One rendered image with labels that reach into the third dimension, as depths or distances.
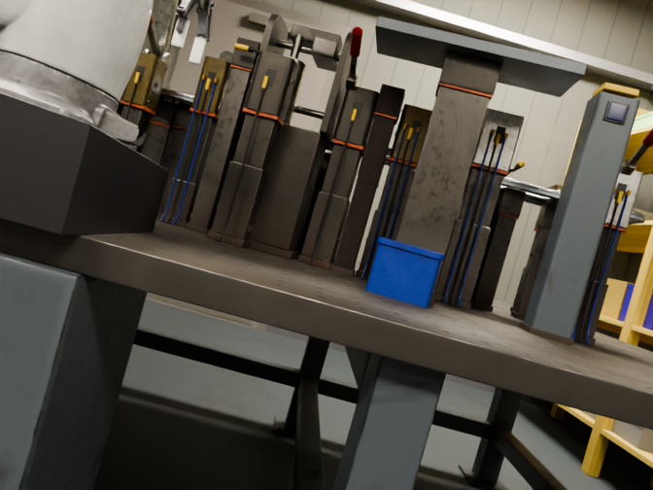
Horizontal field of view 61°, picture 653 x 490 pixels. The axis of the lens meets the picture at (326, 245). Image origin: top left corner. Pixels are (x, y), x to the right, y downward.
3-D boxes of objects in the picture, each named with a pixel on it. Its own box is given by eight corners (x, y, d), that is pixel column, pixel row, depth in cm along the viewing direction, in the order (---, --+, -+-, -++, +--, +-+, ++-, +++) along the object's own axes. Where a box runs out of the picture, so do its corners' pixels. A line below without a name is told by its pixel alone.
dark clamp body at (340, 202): (333, 270, 123) (380, 103, 122) (327, 272, 111) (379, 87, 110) (302, 262, 124) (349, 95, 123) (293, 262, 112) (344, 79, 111)
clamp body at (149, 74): (131, 211, 131) (171, 66, 130) (110, 208, 121) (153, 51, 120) (106, 203, 132) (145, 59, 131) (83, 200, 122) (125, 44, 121)
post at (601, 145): (559, 338, 104) (625, 112, 103) (572, 345, 96) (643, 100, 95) (519, 327, 104) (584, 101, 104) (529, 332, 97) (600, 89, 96)
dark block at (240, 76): (217, 235, 123) (267, 52, 123) (206, 234, 116) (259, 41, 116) (195, 229, 124) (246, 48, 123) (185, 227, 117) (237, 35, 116)
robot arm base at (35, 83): (101, 133, 61) (118, 87, 61) (-76, 73, 63) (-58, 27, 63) (162, 165, 79) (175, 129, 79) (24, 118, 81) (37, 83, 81)
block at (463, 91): (429, 300, 107) (495, 76, 106) (433, 304, 99) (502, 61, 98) (380, 286, 108) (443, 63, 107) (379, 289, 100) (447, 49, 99)
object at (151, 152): (154, 212, 146) (183, 107, 145) (147, 211, 142) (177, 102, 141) (129, 205, 147) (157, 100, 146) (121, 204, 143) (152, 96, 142)
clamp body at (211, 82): (197, 230, 127) (240, 73, 126) (179, 228, 116) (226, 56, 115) (171, 223, 128) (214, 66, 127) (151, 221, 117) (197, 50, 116)
